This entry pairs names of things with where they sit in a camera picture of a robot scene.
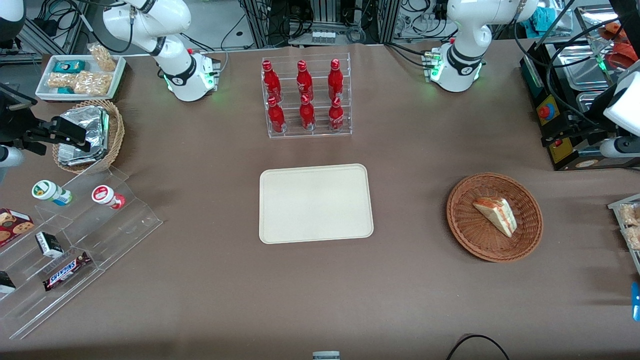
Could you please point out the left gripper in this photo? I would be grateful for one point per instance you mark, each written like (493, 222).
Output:
(586, 123)

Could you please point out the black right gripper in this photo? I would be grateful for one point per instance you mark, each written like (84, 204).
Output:
(11, 121)

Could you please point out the triangular sandwich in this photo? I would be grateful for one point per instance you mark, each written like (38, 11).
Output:
(497, 215)

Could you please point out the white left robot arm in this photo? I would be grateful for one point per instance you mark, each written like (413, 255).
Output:
(462, 45)

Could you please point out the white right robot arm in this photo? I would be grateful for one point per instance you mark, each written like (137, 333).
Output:
(170, 65)

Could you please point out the white rectangular snack tray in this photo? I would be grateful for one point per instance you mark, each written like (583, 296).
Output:
(45, 92)

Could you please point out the light tan wicker basket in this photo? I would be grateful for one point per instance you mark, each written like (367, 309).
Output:
(116, 132)

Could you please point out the grey edged snack tray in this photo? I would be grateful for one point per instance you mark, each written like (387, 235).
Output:
(617, 202)

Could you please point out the brown round wicker basket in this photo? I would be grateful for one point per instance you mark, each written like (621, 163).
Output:
(480, 235)

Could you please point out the cream rectangular plastic tray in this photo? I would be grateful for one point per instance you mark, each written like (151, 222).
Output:
(315, 202)

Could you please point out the red emergency stop button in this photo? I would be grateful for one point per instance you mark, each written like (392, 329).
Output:
(547, 111)

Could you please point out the steel warmer pan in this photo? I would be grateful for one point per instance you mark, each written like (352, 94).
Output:
(575, 65)
(587, 99)

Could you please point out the small teal snack packet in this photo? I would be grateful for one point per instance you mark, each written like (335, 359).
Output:
(65, 90)

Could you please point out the green lid yogurt cup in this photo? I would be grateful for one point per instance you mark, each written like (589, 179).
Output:
(47, 191)

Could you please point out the clear bag of nuts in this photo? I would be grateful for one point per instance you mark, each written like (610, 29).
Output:
(60, 80)
(92, 83)
(102, 57)

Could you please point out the black food warmer appliance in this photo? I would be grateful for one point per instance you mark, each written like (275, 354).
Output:
(532, 80)

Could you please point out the red lid yogurt cup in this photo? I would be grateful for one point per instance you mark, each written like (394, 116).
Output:
(105, 195)

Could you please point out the red orange food piece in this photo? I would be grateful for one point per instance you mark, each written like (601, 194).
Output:
(622, 57)
(612, 31)

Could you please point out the red cookie box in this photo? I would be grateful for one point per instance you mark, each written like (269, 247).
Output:
(12, 226)

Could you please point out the clear bag of snacks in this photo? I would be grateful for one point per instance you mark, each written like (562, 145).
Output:
(633, 237)
(631, 215)

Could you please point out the small black white box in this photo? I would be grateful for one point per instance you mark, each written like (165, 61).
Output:
(49, 245)

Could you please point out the teal cloth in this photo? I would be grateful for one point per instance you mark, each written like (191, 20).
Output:
(545, 19)

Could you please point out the clear acrylic stepped stand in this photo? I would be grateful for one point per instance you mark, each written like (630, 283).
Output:
(115, 235)

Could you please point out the Snickers chocolate bar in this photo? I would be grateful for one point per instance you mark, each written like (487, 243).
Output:
(65, 271)

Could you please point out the blue plastic object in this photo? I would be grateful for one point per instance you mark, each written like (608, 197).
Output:
(636, 300)

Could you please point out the red cola bottle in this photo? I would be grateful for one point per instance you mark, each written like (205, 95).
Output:
(335, 80)
(271, 82)
(304, 82)
(276, 119)
(307, 116)
(336, 117)

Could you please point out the clear acrylic bottle rack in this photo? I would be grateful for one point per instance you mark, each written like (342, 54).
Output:
(320, 135)

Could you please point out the white terminal block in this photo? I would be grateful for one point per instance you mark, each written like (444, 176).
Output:
(323, 36)

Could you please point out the aluminium equipment frame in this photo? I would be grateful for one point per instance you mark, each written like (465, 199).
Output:
(260, 22)

